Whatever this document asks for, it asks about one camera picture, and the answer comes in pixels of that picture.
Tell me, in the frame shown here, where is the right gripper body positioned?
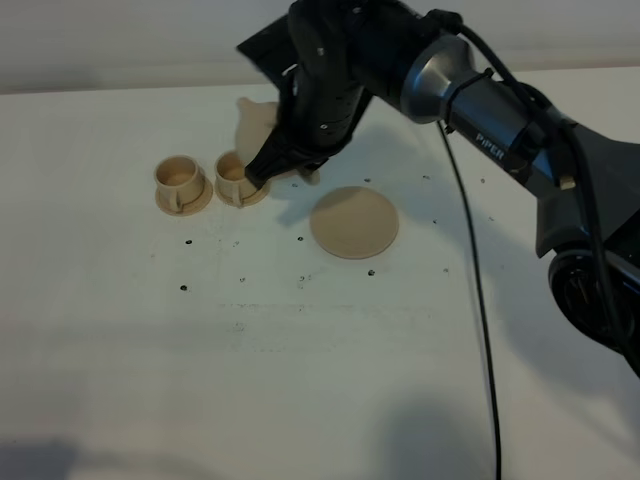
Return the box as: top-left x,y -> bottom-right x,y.
237,1 -> 366,155

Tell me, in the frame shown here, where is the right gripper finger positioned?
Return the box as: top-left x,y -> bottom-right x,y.
245,105 -> 330,187

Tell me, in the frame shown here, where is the beige ceramic teapot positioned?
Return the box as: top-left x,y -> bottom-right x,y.
233,97 -> 321,187

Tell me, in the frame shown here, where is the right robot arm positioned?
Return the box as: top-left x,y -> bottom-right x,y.
238,1 -> 639,368

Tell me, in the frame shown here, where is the beige teapot saucer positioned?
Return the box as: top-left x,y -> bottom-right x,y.
309,186 -> 399,260

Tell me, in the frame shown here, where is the right teacup saucer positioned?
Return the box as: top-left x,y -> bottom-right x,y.
214,177 -> 269,208

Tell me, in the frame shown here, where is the teacup saucer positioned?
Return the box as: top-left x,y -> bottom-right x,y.
214,177 -> 269,208
154,179 -> 213,217

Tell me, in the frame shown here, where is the right beige teacup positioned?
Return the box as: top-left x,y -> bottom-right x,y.
215,151 -> 247,180

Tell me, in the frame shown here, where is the beige teacup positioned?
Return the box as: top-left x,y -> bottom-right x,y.
154,156 -> 205,215
215,151 -> 247,180

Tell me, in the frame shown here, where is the left teacup saucer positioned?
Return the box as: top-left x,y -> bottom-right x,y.
154,179 -> 213,217

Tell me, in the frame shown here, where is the left beige teacup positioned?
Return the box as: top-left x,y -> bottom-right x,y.
154,156 -> 205,215

